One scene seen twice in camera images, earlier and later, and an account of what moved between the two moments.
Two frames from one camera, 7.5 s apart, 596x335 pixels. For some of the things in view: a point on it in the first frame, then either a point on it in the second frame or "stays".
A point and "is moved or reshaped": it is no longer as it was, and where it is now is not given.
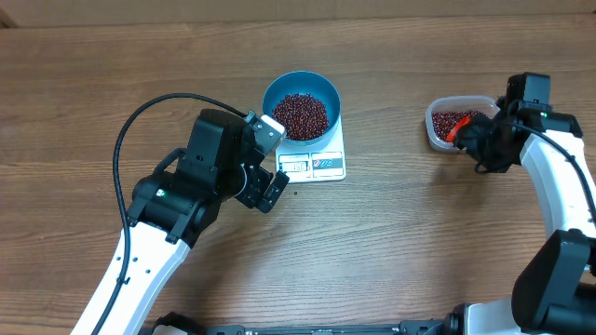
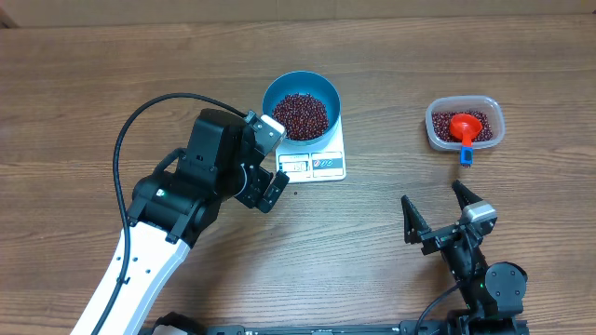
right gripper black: [478, 140] -> [440, 234]
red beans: [301, 116] stays
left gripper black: [260, 187] stays
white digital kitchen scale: [317, 162] stays
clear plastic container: [443, 114] stays
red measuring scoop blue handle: [460, 124] is moved or reshaped
